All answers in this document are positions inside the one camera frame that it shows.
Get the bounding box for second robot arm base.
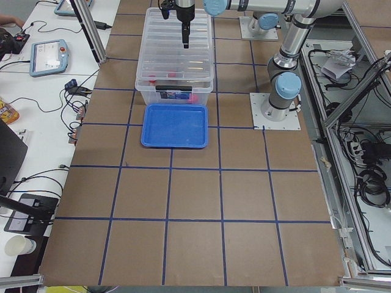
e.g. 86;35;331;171
248;11;279;35

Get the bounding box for black power adapter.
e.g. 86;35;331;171
94;21;112;30

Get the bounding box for white power strip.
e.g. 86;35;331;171
348;141;364;160

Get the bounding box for black laptop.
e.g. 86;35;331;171
0;120;28;196

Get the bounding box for aluminium frame post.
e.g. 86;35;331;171
70;0;107;64

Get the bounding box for red block in box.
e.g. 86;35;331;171
188;93;199;104

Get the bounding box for white paper cup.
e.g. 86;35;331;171
4;235;37;256

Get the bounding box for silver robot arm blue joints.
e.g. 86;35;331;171
203;0;345;122

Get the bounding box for coiled black cables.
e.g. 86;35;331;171
356;167;390;208

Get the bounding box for white rear mount plate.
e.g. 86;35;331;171
239;16;279;42

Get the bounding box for clear plastic storage box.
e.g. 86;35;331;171
135;7;214;104

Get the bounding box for blue plastic tray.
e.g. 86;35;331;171
141;104;208;148

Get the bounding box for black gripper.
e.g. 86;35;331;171
175;0;195;49

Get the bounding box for orange snack bag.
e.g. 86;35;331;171
0;99;20;125

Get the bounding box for blue teach pendant tablet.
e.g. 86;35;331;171
29;39;69;78

